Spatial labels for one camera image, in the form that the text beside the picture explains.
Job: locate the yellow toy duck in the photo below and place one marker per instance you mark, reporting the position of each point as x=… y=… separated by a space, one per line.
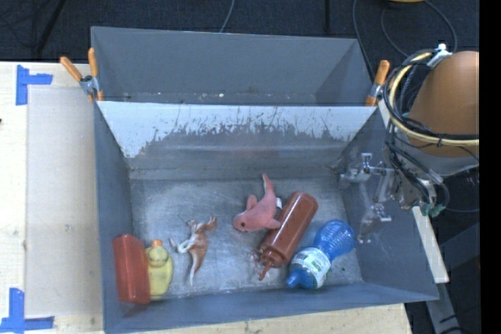
x=160 y=274

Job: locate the red-brown flat block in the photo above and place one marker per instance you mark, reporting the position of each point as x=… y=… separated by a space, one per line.
x=131 y=270

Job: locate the pale wood flat board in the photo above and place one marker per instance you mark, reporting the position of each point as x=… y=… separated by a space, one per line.
x=62 y=199

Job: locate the brown squeeze bottle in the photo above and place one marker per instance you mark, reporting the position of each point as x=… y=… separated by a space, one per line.
x=291 y=227

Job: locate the pink toy dolphin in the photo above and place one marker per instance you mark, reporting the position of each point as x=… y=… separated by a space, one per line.
x=260 y=213

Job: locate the blue plastic bottle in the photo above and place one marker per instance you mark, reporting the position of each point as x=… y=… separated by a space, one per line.
x=325 y=250

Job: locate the grey metal bin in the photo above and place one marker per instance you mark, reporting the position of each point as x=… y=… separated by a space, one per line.
x=219 y=152

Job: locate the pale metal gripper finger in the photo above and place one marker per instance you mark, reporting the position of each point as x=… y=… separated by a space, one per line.
x=358 y=173
x=375 y=216

